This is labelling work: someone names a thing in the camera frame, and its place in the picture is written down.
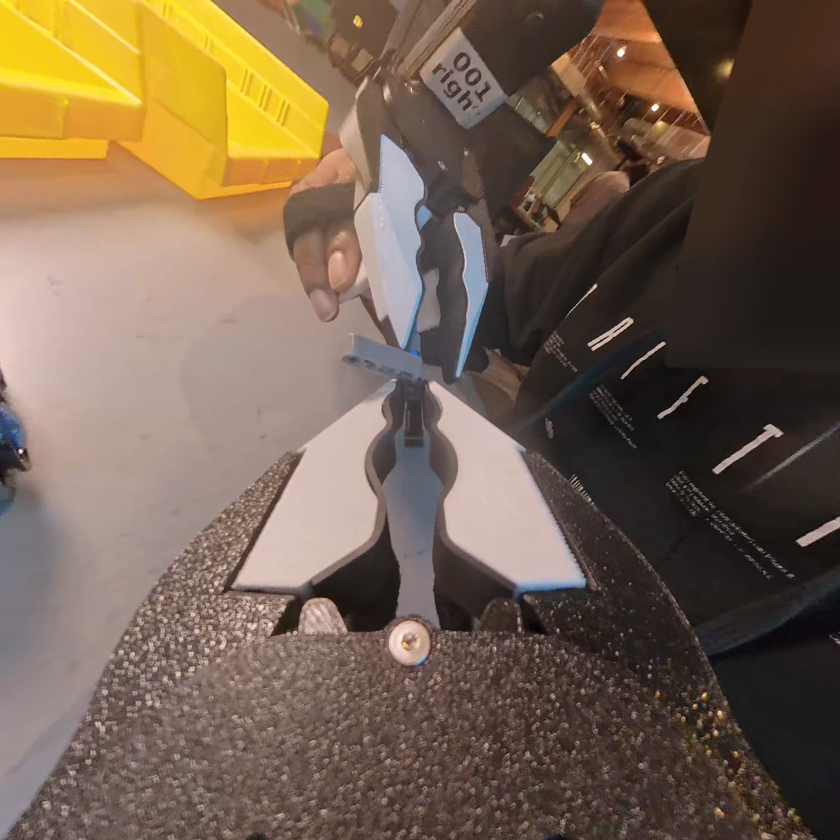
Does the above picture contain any grey bent building beam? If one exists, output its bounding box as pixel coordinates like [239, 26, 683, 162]
[341, 332, 424, 382]

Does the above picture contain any yellow storage bin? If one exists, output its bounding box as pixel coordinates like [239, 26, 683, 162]
[0, 0, 147, 160]

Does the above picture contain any yellow bin with dividers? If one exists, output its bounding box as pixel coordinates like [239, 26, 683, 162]
[108, 0, 329, 201]

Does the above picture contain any person's right hand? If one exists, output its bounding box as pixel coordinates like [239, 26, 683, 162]
[283, 147, 363, 324]

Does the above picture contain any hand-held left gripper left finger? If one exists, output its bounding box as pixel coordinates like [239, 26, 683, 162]
[231, 381, 400, 595]

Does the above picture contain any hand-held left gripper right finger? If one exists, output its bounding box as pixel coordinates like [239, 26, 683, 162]
[425, 381, 587, 598]

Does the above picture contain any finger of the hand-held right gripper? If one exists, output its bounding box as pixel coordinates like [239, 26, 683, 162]
[353, 134, 431, 352]
[443, 210, 491, 385]

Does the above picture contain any black pin connector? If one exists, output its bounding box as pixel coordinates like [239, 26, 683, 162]
[397, 381, 427, 448]

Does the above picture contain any grey toy robot head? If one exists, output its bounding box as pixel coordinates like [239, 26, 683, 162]
[0, 367, 32, 513]

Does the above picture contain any person's right forearm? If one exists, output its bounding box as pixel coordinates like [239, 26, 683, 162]
[482, 157, 703, 368]

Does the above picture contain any grey desk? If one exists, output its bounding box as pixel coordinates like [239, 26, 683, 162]
[0, 0, 526, 815]

